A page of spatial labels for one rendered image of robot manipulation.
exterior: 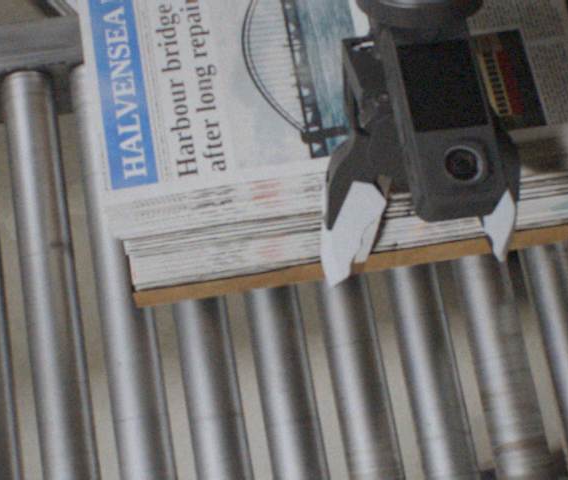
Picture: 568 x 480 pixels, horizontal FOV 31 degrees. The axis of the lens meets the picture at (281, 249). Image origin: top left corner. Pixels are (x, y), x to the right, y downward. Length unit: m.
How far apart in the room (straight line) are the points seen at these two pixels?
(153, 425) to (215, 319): 0.11
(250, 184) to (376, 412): 0.30
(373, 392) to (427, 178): 0.40
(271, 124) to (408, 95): 0.16
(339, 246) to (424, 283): 0.29
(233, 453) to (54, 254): 0.24
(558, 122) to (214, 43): 0.24
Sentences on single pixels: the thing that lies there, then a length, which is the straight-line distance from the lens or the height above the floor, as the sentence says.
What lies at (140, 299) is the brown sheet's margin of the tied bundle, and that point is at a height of 0.86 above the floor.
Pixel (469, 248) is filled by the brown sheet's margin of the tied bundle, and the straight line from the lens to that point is 0.88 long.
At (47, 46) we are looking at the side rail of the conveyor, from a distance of 1.00.
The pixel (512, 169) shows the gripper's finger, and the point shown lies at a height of 1.11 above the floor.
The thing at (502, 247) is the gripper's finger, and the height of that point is 1.05.
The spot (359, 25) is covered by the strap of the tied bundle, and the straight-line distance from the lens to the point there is 0.71.
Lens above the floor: 1.68
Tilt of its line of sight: 75 degrees down
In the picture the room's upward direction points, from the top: 10 degrees clockwise
